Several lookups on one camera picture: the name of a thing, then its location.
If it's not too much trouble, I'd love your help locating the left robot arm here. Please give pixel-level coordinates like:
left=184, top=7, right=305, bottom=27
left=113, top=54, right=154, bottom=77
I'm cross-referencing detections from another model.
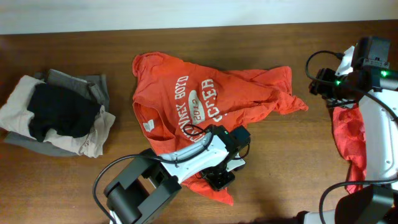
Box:
left=100, top=125, right=251, bottom=223

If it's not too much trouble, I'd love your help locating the left black cable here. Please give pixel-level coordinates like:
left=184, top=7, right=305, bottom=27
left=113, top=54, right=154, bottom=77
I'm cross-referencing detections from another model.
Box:
left=92, top=123, right=249, bottom=224

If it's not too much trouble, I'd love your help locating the right black cable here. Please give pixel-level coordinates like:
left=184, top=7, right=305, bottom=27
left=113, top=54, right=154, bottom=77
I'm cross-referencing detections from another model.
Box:
left=304, top=50, right=398, bottom=224

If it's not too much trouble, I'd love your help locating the orange soccer t-shirt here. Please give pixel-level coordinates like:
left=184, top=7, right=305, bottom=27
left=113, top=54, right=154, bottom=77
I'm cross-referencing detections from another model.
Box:
left=131, top=52, right=309, bottom=206

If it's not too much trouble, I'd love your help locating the black cable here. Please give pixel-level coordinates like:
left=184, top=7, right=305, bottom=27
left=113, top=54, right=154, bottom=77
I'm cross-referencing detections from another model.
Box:
left=304, top=50, right=398, bottom=224
left=92, top=123, right=249, bottom=224

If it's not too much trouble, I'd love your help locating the red t-shirt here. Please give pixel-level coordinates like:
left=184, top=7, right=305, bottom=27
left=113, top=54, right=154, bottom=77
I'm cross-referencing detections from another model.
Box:
left=332, top=107, right=366, bottom=182

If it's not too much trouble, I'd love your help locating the beige folded garment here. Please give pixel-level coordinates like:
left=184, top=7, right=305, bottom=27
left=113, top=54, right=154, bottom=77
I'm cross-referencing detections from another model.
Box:
left=1, top=75, right=115, bottom=157

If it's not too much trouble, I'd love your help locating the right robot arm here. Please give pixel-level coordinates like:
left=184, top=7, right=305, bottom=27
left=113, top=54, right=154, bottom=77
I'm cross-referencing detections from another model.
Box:
left=298, top=66, right=397, bottom=223

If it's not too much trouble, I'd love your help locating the grey folded garment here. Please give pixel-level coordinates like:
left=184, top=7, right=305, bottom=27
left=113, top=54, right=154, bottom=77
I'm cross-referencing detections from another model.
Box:
left=4, top=69, right=115, bottom=157

